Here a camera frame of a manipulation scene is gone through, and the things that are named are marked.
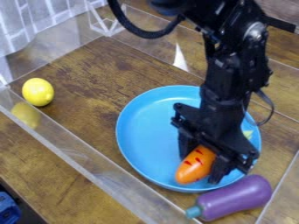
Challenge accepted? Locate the purple toy eggplant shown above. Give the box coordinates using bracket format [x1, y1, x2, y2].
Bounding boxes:
[186, 175, 272, 221]

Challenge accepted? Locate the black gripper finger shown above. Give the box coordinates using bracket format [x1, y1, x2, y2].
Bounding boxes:
[178, 129, 202, 159]
[208, 154, 236, 185]

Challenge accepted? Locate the yellow toy lemon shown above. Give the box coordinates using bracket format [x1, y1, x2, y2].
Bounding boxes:
[23, 78, 55, 107]

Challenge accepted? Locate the orange toy carrot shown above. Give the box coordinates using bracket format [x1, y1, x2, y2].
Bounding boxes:
[175, 145, 216, 185]

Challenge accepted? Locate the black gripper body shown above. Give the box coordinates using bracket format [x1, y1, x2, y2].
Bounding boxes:
[172, 86, 259, 174]

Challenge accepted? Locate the blue round tray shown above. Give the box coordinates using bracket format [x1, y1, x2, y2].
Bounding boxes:
[115, 84, 263, 194]

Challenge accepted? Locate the white grid curtain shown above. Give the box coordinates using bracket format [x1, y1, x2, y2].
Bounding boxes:
[0, 0, 108, 58]

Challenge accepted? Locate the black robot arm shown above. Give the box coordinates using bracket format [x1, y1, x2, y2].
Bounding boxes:
[150, 0, 272, 184]

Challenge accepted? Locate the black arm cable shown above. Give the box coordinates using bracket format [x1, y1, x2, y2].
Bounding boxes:
[107, 0, 186, 40]

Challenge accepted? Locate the blue object at corner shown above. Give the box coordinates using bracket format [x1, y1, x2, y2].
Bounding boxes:
[0, 192, 21, 224]

